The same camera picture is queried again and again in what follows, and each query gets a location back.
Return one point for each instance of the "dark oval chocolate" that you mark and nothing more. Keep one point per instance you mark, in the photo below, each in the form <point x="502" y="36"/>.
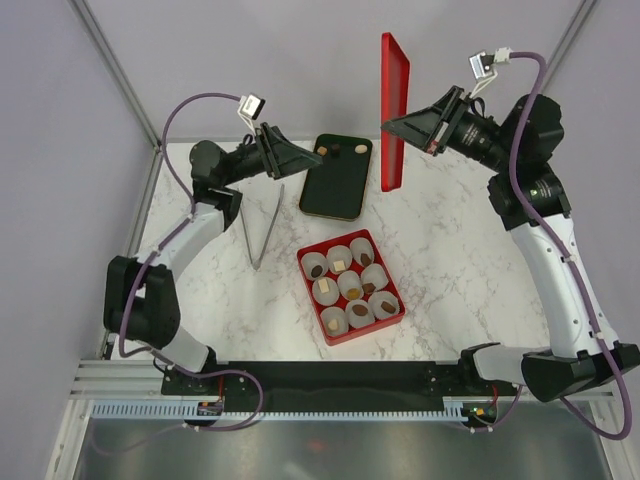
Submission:
<point x="360" y="310"/>

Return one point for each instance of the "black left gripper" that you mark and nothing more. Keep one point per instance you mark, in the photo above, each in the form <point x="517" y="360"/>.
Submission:
<point x="279" y="157"/>

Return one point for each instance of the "red box lid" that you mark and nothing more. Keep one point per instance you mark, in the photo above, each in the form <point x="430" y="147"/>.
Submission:
<point x="394" y="89"/>

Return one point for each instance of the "dark green tray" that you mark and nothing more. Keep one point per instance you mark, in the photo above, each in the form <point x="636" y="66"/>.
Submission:
<point x="336" y="188"/>

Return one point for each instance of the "white paper cup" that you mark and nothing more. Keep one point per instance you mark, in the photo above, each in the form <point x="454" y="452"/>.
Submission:
<point x="348" y="280"/>
<point x="326" y="299"/>
<point x="339" y="252"/>
<point x="375" y="274"/>
<point x="361" y="245"/>
<point x="315" y="265"/>
<point x="337" y="314"/>
<point x="375" y="301"/>
<point x="355" y="321"/>

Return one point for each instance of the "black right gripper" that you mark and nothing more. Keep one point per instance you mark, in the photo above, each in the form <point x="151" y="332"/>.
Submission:
<point x="433" y="127"/>

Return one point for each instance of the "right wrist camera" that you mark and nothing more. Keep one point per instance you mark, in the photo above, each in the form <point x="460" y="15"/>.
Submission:
<point x="484" y="67"/>

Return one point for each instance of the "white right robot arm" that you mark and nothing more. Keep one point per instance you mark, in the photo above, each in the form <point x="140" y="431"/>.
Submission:
<point x="583" y="347"/>

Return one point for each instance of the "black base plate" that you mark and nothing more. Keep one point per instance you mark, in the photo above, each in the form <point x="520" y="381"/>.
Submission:
<point x="338" y="386"/>

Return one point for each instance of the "red chocolate box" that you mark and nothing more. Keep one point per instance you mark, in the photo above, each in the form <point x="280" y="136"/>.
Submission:
<point x="345" y="240"/>

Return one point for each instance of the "metal tongs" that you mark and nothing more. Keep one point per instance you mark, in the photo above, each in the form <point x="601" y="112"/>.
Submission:
<point x="258" y="222"/>

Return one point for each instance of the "white slotted cable duct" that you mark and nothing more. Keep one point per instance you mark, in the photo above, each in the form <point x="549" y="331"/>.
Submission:
<point x="451" y="411"/>

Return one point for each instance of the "white square chocolate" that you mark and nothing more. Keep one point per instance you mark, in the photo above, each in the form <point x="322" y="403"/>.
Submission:
<point x="339" y="266"/>
<point x="323" y="285"/>

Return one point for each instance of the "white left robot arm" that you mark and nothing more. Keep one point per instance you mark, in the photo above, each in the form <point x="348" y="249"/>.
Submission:
<point x="141" y="301"/>

